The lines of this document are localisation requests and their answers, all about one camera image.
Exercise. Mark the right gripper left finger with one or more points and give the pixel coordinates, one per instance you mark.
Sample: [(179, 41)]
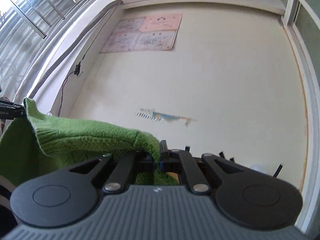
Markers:
[(128, 167)]

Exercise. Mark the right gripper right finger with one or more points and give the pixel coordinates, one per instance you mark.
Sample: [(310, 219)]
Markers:
[(182, 163)]

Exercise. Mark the green navy striped knit sweater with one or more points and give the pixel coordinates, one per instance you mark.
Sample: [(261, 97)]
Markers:
[(38, 144)]

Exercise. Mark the grey white curtain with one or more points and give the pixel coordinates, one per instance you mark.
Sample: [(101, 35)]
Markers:
[(26, 28)]

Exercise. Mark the black wall plug with cable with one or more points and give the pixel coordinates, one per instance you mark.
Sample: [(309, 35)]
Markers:
[(75, 72)]

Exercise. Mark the pink paper notices on wall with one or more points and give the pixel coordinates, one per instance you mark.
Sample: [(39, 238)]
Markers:
[(148, 33)]

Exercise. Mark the white window frame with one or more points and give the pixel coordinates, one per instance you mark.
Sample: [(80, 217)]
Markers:
[(309, 217)]

